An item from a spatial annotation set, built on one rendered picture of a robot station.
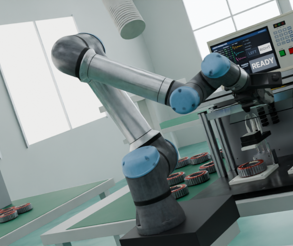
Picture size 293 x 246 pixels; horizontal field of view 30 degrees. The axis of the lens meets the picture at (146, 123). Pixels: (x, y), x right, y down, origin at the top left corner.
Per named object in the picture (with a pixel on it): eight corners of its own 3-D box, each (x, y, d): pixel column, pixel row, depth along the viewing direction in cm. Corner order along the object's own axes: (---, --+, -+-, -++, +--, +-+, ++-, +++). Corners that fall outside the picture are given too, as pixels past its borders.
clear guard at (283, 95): (292, 108, 182) (287, 91, 181) (229, 124, 196) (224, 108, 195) (321, 89, 208) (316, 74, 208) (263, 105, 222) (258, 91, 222)
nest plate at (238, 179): (264, 178, 202) (263, 175, 202) (229, 185, 211) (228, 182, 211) (279, 166, 214) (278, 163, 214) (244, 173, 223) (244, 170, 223)
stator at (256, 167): (261, 174, 205) (258, 165, 204) (234, 179, 211) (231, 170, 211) (271, 165, 214) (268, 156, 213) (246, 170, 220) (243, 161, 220)
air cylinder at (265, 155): (274, 164, 220) (269, 151, 220) (257, 168, 224) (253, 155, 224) (278, 161, 224) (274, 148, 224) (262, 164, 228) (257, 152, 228)
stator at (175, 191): (170, 202, 225) (167, 194, 224) (159, 200, 235) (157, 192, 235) (193, 192, 229) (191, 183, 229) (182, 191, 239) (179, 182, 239)
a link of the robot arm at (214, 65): (193, 64, 164) (214, 44, 161) (213, 76, 172) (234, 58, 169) (204, 82, 159) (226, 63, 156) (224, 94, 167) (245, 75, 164)
